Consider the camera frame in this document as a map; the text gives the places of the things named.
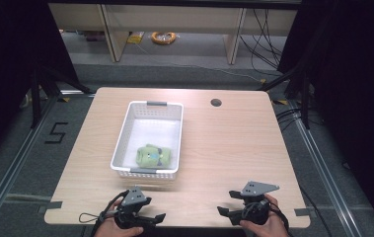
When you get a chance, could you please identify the black floor cables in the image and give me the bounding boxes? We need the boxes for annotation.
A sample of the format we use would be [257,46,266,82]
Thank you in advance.
[274,107,324,133]

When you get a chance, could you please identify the beige wooden desk frame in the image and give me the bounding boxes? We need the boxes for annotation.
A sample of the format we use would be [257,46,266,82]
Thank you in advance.
[48,2,299,66]

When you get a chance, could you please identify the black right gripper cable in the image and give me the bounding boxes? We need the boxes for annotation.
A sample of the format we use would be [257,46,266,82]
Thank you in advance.
[284,185,335,237]

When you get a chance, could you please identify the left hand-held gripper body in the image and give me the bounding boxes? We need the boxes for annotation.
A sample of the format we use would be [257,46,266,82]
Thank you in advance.
[113,186,148,230]

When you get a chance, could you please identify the black metal stand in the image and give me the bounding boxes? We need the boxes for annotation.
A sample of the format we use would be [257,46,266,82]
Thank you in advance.
[257,64,311,130]
[31,64,94,130]

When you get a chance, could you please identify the orange cable coil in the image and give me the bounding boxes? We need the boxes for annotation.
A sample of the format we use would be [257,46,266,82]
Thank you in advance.
[150,31,178,46]

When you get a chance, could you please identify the black hanging cables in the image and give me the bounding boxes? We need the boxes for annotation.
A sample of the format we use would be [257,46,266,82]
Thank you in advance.
[239,8,285,71]

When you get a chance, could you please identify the thin white floor cable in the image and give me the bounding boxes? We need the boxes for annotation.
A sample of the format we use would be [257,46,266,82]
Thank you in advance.
[134,41,265,84]

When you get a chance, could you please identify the black curtain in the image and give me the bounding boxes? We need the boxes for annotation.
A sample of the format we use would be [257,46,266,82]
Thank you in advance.
[276,0,374,236]
[0,0,80,169]

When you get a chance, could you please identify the person's left hand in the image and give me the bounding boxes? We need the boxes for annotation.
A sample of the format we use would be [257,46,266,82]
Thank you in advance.
[93,198,145,237]

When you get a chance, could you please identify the aluminium floor rail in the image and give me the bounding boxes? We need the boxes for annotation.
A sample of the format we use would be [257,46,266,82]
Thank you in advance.
[0,94,59,237]
[287,98,364,237]

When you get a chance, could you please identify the yellow packet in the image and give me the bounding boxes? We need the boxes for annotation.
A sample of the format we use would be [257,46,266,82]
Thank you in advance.
[126,31,146,45]

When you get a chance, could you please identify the white plastic basket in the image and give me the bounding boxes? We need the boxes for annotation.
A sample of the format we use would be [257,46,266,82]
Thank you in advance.
[110,100,185,182]

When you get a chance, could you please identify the green mitten with face print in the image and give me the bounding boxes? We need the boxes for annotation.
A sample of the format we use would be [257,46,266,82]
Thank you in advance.
[135,143,169,170]

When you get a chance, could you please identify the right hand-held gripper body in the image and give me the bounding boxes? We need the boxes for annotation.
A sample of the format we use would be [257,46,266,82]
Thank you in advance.
[240,180,280,227]

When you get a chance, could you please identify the person's right hand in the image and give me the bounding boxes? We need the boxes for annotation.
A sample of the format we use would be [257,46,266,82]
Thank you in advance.
[239,194,290,237]

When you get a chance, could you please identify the plain green mitten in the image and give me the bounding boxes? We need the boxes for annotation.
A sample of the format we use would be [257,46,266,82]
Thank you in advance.
[156,147,173,170]

